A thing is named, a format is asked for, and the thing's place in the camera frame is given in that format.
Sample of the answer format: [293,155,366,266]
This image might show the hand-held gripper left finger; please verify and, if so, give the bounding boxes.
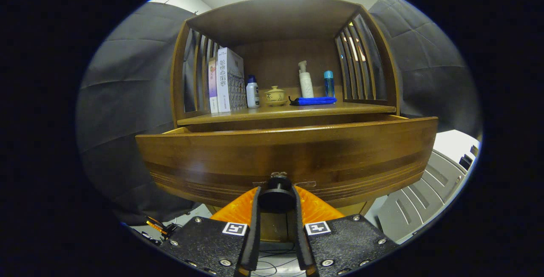
[163,186,262,277]

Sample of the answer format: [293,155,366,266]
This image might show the white bottle with blue cap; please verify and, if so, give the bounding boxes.
[246,75,260,109]

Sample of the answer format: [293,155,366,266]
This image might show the white pump bottle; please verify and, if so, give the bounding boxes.
[297,60,315,98]

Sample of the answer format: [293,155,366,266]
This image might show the orange black tool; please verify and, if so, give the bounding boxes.
[144,215,178,238]

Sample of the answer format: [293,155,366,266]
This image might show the yellow lidded tea cup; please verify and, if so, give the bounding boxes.
[263,85,288,107]

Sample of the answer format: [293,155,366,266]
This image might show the black floor cables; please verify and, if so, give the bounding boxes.
[255,243,306,277]

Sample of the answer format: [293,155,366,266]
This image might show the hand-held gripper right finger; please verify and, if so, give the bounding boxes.
[292,185,399,277]

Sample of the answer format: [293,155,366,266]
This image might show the black backdrop cloth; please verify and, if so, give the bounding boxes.
[76,0,483,226]

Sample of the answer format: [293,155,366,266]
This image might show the clear blue bottle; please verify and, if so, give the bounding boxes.
[323,71,335,98]

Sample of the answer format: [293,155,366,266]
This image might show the blue folded cloth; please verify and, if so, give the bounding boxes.
[289,96,337,106]

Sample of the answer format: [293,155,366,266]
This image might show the thick white book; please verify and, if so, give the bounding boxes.
[217,48,247,113]

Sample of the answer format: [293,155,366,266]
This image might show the white storage unit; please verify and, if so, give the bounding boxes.
[376,129,481,244]

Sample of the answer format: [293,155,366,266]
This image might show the thin purple book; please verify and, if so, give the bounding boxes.
[208,57,219,113]

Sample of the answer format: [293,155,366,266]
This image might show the wooden countertop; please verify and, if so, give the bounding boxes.
[176,101,398,127]

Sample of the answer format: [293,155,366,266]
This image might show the wooden cabinet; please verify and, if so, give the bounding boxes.
[170,0,401,243]

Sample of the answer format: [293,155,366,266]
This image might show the wooden drawer with black knob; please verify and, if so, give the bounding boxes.
[135,115,439,214]

